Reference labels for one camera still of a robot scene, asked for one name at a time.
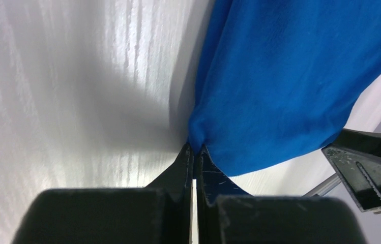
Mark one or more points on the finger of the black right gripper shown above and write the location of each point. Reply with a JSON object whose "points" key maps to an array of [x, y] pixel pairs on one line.
{"points": [[356, 158]]}

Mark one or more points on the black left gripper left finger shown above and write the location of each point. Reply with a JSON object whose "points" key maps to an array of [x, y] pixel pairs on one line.
{"points": [[157, 213]]}

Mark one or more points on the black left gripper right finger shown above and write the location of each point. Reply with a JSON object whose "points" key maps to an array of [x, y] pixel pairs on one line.
{"points": [[228, 214]]}

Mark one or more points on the blue t shirt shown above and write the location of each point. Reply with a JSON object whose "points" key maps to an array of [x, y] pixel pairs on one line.
{"points": [[278, 79]]}

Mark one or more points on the right corner metal post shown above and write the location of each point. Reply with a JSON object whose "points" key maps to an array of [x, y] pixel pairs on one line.
{"points": [[324, 187]]}

